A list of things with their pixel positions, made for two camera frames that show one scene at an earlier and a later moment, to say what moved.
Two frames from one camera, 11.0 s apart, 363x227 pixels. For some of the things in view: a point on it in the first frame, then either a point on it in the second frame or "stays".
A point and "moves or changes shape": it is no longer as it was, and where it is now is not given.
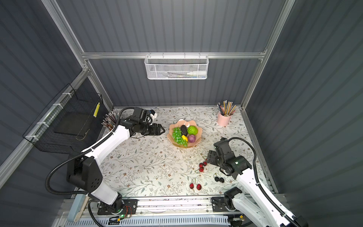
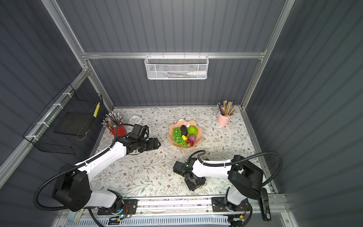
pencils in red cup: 109,120 stays
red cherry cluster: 201,165 moves or changes shape
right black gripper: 211,156 -> 191,187
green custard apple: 192,130 stays
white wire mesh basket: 176,67 stays
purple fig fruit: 192,138 stays
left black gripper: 154,128 -> 152,146
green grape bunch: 177,133 stays
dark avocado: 184,130 stays
